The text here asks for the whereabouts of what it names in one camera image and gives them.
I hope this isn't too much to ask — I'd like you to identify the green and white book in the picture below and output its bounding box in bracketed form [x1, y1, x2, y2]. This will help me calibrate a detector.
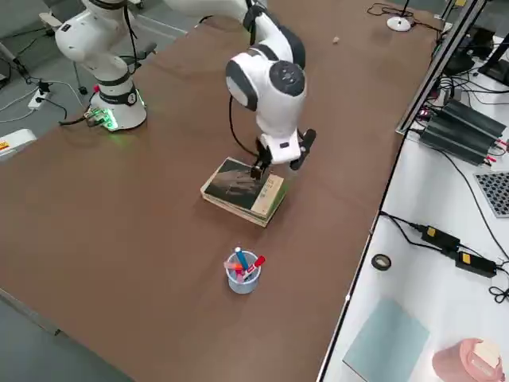
[200, 178, 290, 228]

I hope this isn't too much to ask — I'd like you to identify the pale green plastic sheet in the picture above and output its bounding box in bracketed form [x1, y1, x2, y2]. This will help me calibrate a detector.
[342, 298, 431, 382]

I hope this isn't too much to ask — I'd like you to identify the red marker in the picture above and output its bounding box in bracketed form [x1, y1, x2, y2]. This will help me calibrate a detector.
[243, 255, 266, 280]

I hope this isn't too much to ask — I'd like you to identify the black lamp cable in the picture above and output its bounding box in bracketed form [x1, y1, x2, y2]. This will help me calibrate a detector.
[365, 2, 442, 35]

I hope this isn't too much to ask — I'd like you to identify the grey perforated plate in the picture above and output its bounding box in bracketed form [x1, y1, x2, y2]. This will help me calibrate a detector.
[472, 170, 509, 219]

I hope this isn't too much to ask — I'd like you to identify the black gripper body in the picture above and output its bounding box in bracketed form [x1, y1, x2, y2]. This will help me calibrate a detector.
[254, 134, 307, 170]

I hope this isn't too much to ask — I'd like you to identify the white box yellow label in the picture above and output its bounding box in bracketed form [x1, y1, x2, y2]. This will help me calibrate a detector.
[0, 128, 38, 162]

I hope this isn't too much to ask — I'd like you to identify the black finned power supply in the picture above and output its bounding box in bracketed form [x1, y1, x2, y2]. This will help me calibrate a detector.
[419, 113, 496, 166]
[439, 98, 509, 140]

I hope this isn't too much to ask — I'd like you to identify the dark hand-print book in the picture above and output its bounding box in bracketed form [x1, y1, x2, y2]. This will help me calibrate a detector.
[200, 157, 286, 214]

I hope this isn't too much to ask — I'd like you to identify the clear blue pen cup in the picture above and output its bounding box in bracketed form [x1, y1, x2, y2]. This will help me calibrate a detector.
[225, 249, 263, 296]

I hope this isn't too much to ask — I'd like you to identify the aluminium frame post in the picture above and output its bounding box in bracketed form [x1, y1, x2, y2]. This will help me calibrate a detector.
[395, 0, 484, 136]

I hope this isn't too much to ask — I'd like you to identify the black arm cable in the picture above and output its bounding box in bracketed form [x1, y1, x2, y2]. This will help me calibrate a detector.
[122, 0, 259, 157]

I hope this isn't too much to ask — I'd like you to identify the black adapter cable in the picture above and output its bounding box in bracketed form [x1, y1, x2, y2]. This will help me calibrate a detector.
[379, 212, 429, 250]

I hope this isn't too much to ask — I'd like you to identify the white power strip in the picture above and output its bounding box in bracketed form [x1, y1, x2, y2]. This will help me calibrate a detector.
[27, 88, 52, 110]

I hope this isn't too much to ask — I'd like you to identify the black power adapter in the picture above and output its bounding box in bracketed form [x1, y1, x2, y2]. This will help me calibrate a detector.
[421, 224, 461, 252]
[454, 250, 498, 279]

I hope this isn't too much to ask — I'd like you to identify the white desk lamp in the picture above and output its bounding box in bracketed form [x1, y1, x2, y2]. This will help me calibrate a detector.
[387, 0, 414, 32]

